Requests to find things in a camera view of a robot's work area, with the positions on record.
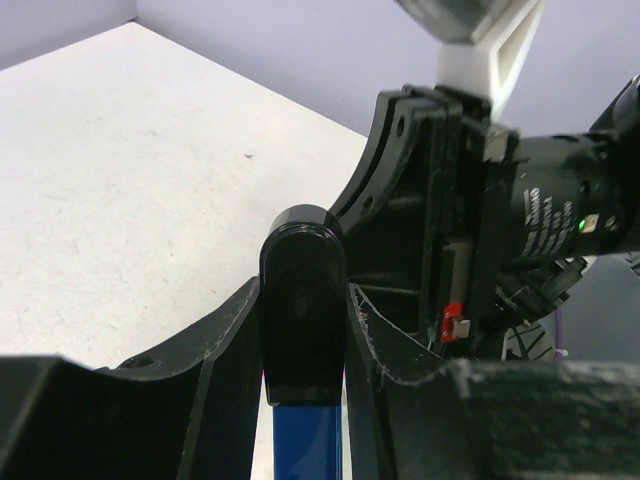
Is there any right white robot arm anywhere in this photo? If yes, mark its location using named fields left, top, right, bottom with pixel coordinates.
left=331, top=80, right=639, bottom=359

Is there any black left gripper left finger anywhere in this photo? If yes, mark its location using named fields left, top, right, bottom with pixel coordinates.
left=1, top=278, right=261, bottom=479

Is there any blue and black stapler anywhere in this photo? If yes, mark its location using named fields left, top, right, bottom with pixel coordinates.
left=259, top=204, right=346, bottom=479

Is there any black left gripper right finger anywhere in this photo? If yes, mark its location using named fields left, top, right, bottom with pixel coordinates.
left=346, top=285, right=639, bottom=479

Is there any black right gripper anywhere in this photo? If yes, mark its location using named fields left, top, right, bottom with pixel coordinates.
left=330, top=85, right=515, bottom=350

